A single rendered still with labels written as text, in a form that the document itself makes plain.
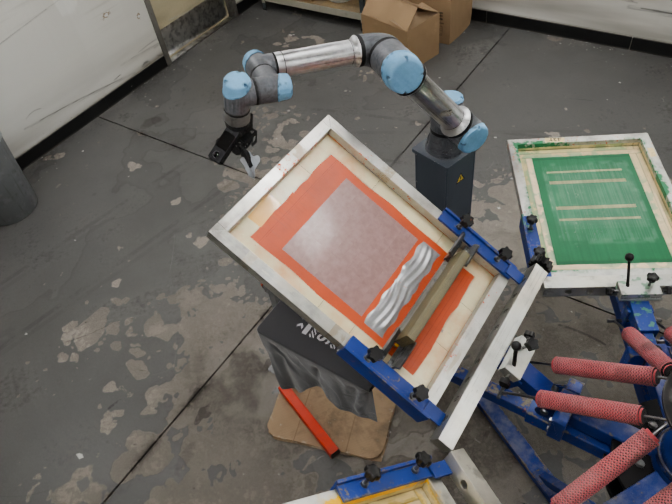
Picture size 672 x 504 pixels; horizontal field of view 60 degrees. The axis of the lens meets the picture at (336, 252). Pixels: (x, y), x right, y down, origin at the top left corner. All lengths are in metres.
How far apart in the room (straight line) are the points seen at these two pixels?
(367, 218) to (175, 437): 1.72
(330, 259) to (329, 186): 0.25
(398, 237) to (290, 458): 1.43
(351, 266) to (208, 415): 1.60
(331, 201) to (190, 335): 1.81
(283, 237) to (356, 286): 0.26
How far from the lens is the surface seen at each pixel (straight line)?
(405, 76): 1.80
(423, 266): 1.83
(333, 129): 1.90
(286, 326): 2.11
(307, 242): 1.71
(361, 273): 1.73
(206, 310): 3.49
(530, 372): 1.83
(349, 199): 1.82
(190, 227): 3.99
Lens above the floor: 2.65
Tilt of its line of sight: 48 degrees down
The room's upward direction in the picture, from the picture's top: 10 degrees counter-clockwise
